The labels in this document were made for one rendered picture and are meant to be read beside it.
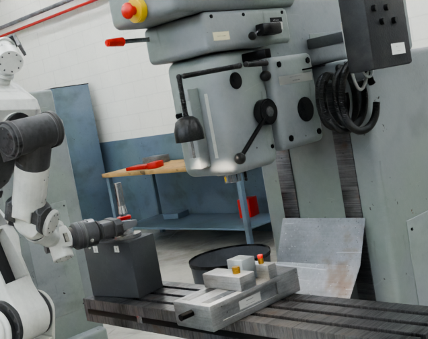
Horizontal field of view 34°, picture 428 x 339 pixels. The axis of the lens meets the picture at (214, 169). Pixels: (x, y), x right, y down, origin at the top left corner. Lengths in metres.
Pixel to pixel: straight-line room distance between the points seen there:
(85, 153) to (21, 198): 7.35
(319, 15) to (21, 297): 1.18
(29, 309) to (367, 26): 1.19
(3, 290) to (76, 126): 7.23
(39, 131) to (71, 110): 7.39
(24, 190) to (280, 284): 0.75
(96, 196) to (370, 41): 7.68
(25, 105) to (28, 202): 0.26
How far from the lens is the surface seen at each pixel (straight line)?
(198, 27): 1.76
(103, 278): 2.38
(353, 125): 1.91
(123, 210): 2.30
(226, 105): 1.79
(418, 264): 2.25
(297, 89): 1.98
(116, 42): 1.83
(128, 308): 2.25
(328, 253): 2.19
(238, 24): 1.84
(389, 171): 2.13
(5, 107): 1.89
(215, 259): 4.21
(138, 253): 2.28
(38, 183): 1.88
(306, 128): 1.99
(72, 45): 9.80
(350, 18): 1.87
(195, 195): 8.31
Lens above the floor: 1.51
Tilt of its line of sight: 6 degrees down
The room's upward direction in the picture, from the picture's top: 10 degrees counter-clockwise
